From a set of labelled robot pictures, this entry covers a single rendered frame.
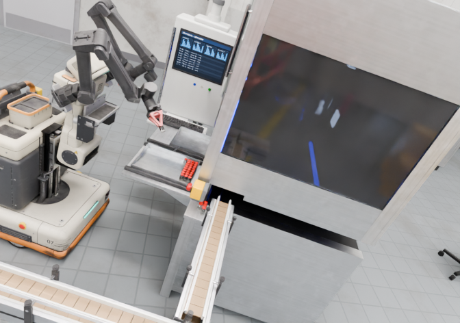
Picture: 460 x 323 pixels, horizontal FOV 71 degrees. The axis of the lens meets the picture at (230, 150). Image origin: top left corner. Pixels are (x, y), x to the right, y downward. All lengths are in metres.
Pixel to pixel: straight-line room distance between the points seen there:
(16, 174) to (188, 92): 1.27
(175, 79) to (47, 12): 3.82
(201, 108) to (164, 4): 3.30
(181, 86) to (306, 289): 1.68
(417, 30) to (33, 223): 2.28
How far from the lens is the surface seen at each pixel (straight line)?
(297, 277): 2.09
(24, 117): 2.22
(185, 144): 2.20
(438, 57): 1.51
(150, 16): 5.76
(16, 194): 2.36
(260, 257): 1.99
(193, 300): 1.33
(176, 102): 2.66
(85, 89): 1.71
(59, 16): 6.08
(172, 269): 2.20
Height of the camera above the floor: 2.02
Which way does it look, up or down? 30 degrees down
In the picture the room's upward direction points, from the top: 20 degrees clockwise
